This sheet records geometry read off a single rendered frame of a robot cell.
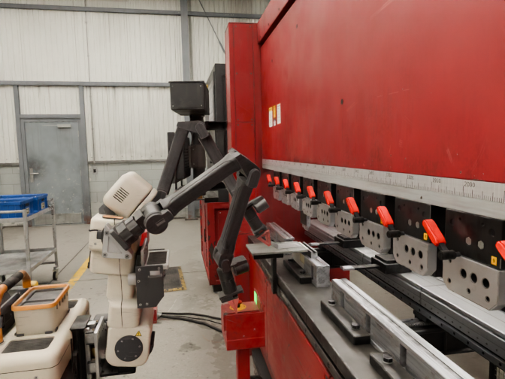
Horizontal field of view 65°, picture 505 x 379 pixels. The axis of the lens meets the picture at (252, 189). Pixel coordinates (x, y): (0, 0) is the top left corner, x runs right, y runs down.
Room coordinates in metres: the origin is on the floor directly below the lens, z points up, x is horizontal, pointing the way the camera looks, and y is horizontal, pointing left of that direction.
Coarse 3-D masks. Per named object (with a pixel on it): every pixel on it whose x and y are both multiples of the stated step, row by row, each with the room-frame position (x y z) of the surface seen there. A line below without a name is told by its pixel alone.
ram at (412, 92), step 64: (320, 0) 1.56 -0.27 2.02; (384, 0) 1.08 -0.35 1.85; (448, 0) 0.82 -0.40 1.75; (320, 64) 1.56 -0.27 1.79; (384, 64) 1.07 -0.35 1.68; (448, 64) 0.82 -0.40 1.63; (320, 128) 1.56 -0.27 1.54; (384, 128) 1.07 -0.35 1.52; (448, 128) 0.81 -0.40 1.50; (384, 192) 1.06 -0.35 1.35
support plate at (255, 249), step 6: (246, 246) 1.91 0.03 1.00; (252, 246) 1.90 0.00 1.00; (258, 246) 1.90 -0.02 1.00; (264, 246) 1.89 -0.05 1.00; (270, 246) 1.89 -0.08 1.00; (252, 252) 1.78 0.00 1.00; (258, 252) 1.78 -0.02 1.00; (264, 252) 1.78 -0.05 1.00; (270, 252) 1.78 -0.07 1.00; (276, 252) 1.78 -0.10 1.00; (282, 252) 1.79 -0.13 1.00; (288, 252) 1.79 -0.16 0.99; (294, 252) 1.80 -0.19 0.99; (300, 252) 1.80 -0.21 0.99
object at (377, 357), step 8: (384, 352) 1.05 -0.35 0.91; (376, 360) 1.01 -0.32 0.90; (376, 368) 1.00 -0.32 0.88; (384, 368) 0.96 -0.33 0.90; (392, 368) 0.96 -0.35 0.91; (400, 368) 0.96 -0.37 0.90; (384, 376) 0.96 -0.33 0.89; (392, 376) 0.93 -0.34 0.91; (400, 376) 0.93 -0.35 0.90; (408, 376) 0.93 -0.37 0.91
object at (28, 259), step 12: (24, 216) 3.73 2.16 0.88; (36, 216) 4.01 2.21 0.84; (0, 228) 4.48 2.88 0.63; (24, 228) 3.73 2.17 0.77; (0, 240) 4.48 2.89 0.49; (0, 252) 4.47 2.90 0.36; (12, 252) 4.52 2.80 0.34; (24, 252) 4.55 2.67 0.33; (36, 252) 4.54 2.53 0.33; (48, 252) 4.53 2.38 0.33; (0, 264) 4.07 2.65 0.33; (12, 264) 4.06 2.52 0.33; (24, 264) 4.05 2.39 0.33; (36, 264) 3.91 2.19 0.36; (0, 276) 3.69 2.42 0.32; (12, 288) 3.71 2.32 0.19
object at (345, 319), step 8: (336, 304) 1.39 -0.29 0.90; (328, 312) 1.35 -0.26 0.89; (336, 312) 1.32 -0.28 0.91; (344, 312) 1.32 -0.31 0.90; (336, 320) 1.28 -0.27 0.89; (344, 320) 1.25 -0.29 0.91; (352, 320) 1.25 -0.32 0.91; (344, 328) 1.21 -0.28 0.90; (360, 328) 1.20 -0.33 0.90; (352, 336) 1.15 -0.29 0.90; (360, 336) 1.15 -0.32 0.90; (368, 336) 1.15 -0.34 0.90; (360, 344) 1.15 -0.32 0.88
